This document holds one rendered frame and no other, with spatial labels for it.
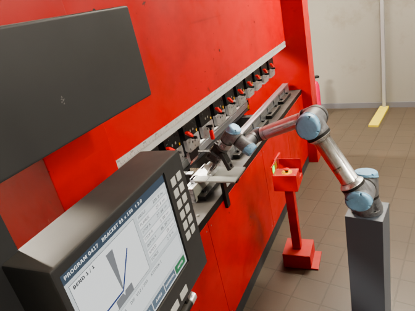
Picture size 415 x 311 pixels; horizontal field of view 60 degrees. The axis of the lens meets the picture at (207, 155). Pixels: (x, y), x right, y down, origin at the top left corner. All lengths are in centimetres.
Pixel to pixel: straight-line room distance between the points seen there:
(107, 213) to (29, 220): 58
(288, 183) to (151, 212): 174
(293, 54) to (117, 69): 333
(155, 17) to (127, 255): 136
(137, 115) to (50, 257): 111
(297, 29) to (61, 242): 353
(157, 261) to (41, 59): 49
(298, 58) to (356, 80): 205
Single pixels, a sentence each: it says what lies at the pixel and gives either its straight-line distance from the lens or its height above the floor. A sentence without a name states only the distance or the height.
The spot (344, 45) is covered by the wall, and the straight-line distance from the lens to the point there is 584.
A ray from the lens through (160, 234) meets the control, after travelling 86.
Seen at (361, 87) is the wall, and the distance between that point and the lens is 593.
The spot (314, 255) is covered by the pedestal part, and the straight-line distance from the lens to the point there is 299.
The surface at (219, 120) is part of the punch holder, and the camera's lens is 238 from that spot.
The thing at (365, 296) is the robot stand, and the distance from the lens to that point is 235.
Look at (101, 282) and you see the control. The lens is 72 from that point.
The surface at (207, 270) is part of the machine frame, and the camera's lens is 209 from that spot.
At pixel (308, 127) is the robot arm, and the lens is 171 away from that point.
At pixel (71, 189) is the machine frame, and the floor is 151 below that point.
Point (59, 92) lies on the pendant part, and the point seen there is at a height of 183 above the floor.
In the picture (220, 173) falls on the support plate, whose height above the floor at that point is 100.
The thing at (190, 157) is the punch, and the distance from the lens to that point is 211.
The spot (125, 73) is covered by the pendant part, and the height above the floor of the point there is 182.
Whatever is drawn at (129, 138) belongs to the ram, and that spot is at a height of 145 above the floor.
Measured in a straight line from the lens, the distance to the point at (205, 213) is 202.
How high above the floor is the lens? 192
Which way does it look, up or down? 22 degrees down
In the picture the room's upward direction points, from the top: 13 degrees counter-clockwise
